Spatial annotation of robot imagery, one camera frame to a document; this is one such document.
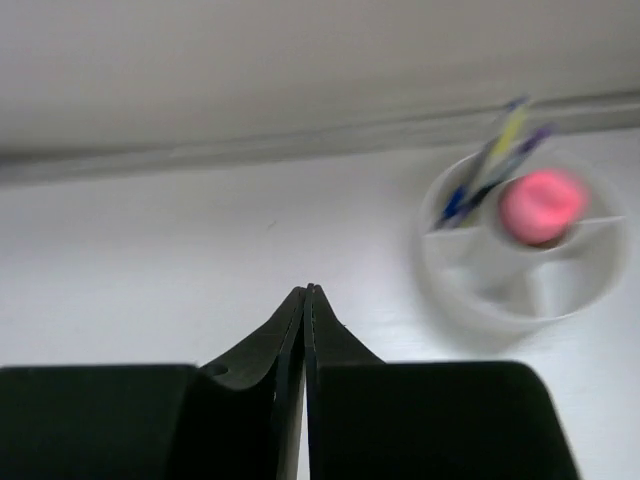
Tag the pink cap small bottle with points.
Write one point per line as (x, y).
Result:
(540, 207)

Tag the white divided pen holder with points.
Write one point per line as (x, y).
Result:
(482, 277)

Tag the dark blue pen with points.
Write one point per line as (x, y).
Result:
(503, 170)

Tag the yellow pen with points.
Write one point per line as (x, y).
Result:
(502, 133)

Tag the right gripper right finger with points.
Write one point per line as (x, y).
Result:
(369, 419)

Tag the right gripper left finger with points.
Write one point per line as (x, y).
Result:
(236, 417)

